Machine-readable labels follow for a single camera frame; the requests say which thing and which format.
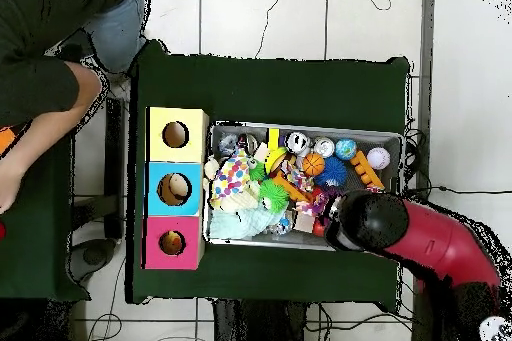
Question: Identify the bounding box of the person's hand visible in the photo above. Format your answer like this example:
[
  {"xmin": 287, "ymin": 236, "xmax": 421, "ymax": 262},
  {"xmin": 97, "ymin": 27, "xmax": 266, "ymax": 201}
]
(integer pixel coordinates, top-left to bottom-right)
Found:
[{"xmin": 0, "ymin": 160, "xmax": 25, "ymax": 216}]

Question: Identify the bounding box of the yellow plush duck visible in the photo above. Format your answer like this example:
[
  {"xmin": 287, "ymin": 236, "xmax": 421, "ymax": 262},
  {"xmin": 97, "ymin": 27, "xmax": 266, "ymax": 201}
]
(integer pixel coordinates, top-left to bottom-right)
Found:
[{"xmin": 162, "ymin": 232, "xmax": 185, "ymax": 255}]

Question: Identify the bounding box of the colourful patterned cloth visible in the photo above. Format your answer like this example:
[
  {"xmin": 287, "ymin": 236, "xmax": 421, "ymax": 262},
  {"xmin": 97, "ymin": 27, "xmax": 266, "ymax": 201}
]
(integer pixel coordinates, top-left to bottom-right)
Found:
[
  {"xmin": 294, "ymin": 188, "xmax": 339, "ymax": 219},
  {"xmin": 209, "ymin": 148, "xmax": 252, "ymax": 213}
]

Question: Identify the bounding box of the mint green waffle cloth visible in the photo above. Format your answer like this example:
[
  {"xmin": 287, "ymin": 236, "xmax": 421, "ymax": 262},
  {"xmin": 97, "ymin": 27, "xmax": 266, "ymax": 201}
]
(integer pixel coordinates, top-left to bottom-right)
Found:
[{"xmin": 209, "ymin": 206, "xmax": 289, "ymax": 241}]

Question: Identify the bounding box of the green spiky ball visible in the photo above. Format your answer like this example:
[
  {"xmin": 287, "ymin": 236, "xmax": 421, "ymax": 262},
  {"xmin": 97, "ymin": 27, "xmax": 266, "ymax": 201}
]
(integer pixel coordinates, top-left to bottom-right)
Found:
[
  {"xmin": 257, "ymin": 179, "xmax": 290, "ymax": 213},
  {"xmin": 247, "ymin": 160, "xmax": 269, "ymax": 183}
]

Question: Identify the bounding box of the blue fuzzy ball with eyes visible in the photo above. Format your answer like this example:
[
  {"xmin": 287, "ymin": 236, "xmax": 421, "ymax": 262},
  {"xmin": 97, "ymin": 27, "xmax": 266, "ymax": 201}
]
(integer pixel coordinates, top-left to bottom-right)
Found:
[{"xmin": 319, "ymin": 156, "xmax": 350, "ymax": 190}]

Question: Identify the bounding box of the wooden box with three holes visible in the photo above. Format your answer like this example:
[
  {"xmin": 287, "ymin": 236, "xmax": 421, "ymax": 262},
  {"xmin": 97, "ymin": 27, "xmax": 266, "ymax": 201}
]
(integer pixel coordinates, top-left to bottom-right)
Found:
[{"xmin": 143, "ymin": 106, "xmax": 211, "ymax": 271}]

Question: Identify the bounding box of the dark green table cloth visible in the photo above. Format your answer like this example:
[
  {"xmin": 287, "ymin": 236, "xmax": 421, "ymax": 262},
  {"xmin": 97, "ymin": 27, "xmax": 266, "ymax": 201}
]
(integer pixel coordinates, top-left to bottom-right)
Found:
[
  {"xmin": 126, "ymin": 39, "xmax": 413, "ymax": 305},
  {"xmin": 0, "ymin": 120, "xmax": 85, "ymax": 301}
]

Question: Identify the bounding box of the person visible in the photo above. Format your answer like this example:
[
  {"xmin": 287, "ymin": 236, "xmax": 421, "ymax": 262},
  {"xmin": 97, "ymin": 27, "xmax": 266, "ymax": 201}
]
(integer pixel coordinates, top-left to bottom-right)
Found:
[{"xmin": 0, "ymin": 0, "xmax": 149, "ymax": 130}]

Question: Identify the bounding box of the yellow plastic block toy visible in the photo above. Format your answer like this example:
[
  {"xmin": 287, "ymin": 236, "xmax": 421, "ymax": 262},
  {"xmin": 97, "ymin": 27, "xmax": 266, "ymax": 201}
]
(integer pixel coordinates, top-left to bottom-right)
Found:
[{"xmin": 263, "ymin": 127, "xmax": 290, "ymax": 176}]

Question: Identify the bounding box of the small orange plastic block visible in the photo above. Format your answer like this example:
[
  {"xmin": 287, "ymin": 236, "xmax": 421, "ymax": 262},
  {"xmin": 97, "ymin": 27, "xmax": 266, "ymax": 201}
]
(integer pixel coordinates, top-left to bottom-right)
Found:
[{"xmin": 275, "ymin": 172, "xmax": 312, "ymax": 203}]

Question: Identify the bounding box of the silver metal can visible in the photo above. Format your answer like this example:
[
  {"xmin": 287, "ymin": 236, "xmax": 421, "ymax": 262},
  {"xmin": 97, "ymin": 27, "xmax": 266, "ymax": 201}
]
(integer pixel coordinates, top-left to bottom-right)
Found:
[{"xmin": 286, "ymin": 131, "xmax": 312, "ymax": 157}]

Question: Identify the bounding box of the wooden cube block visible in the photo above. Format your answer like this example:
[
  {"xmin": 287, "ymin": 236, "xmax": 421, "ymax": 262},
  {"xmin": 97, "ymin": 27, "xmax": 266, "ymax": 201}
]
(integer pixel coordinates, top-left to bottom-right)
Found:
[{"xmin": 294, "ymin": 212, "xmax": 316, "ymax": 235}]

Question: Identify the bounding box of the small orange basketball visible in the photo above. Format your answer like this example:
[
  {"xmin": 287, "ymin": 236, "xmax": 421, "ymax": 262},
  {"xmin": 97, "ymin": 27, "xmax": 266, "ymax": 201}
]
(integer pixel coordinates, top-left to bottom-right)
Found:
[{"xmin": 302, "ymin": 152, "xmax": 327, "ymax": 178}]

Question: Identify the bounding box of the globe print ball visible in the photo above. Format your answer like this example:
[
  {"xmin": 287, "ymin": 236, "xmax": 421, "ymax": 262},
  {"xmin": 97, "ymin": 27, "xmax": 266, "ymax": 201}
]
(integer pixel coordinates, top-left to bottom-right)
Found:
[{"xmin": 335, "ymin": 138, "xmax": 359, "ymax": 162}]

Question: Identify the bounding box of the orange plastic block toy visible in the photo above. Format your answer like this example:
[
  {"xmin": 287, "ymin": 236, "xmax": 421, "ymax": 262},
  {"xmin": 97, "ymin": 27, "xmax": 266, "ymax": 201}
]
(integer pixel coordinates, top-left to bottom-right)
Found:
[{"xmin": 350, "ymin": 151, "xmax": 385, "ymax": 192}]

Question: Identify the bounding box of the white baseball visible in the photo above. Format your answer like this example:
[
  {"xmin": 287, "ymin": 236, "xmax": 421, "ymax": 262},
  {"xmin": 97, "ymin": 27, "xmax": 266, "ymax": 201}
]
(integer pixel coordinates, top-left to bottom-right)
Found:
[{"xmin": 367, "ymin": 146, "xmax": 393, "ymax": 171}]

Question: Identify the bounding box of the shallow wire mesh bin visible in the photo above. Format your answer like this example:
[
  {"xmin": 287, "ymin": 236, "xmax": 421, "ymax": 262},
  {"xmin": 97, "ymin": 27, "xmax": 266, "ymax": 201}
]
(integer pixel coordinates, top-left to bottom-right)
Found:
[{"xmin": 206, "ymin": 120, "xmax": 404, "ymax": 254}]

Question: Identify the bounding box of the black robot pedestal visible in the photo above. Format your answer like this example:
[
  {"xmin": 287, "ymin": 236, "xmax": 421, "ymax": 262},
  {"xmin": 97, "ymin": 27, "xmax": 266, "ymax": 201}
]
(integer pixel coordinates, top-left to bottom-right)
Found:
[{"xmin": 211, "ymin": 300, "xmax": 321, "ymax": 341}]

